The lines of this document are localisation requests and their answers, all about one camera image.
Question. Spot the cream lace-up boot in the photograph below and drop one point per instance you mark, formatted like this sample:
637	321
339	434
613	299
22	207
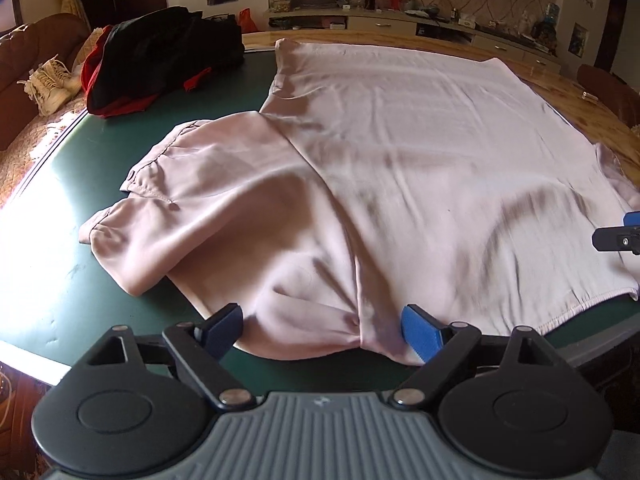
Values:
72	85

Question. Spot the red garment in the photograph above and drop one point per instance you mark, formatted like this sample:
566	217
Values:
197	80

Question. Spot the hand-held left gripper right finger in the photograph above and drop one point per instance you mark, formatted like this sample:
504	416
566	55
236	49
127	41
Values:
420	332

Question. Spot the tissue box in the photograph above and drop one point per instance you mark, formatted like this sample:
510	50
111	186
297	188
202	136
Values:
466	20

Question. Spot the brown sofa with quilted cover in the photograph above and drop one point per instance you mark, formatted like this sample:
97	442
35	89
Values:
30	150

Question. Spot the brown chair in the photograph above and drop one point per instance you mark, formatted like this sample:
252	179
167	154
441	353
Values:
607	90

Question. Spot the orange plastic bag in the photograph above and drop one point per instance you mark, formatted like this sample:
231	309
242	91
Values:
247	22

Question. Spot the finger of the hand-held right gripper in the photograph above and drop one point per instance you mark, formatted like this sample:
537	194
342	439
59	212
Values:
615	240

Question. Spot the pale pink shirt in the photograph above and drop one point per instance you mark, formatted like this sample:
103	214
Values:
400	160

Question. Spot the brown leather sofa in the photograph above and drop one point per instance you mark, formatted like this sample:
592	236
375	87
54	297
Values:
15	60

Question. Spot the black and red clothes pile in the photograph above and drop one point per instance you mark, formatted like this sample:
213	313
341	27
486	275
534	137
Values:
165	55

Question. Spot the pair of beige sneakers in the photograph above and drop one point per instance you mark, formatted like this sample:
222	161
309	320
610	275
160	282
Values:
47	90

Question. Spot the blue water bottle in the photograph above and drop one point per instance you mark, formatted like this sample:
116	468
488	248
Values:
552	12

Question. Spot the beige television cabinet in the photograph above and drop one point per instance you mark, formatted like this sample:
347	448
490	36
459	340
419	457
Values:
380	24

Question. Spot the clear plastic storage box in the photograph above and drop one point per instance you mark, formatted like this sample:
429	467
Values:
282	0

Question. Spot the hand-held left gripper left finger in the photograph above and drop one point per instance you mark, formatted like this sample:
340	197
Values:
225	332

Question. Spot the small framed picture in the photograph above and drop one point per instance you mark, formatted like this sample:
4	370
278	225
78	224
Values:
579	40

